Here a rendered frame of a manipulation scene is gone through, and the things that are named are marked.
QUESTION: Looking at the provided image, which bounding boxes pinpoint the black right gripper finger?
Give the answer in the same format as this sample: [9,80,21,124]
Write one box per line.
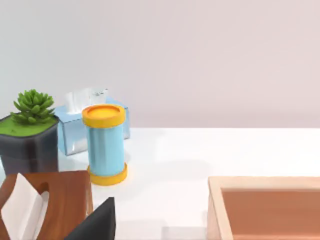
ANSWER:
[64,196,116,240]

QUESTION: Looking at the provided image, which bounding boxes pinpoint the dark grey plant pot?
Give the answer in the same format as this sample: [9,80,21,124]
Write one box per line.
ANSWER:
[0,112,60,175]

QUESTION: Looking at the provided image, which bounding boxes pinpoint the white tissue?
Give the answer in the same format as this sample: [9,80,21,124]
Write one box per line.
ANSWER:
[0,172,50,240]

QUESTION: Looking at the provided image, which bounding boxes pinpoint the blue and yellow canister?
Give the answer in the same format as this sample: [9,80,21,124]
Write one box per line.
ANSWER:
[81,103,128,187]

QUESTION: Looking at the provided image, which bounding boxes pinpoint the brown wooden tissue box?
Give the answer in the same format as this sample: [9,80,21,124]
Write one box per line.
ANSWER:
[0,170,94,240]

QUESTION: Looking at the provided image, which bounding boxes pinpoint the green succulent plant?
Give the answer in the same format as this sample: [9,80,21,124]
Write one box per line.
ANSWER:
[10,88,56,126]

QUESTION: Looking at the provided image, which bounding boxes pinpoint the salmon-coloured shallow box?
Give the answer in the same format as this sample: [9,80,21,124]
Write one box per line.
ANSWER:
[207,175,320,240]

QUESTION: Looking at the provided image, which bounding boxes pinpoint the light blue tissue box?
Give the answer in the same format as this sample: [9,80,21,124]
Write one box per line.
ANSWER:
[53,87,131,156]

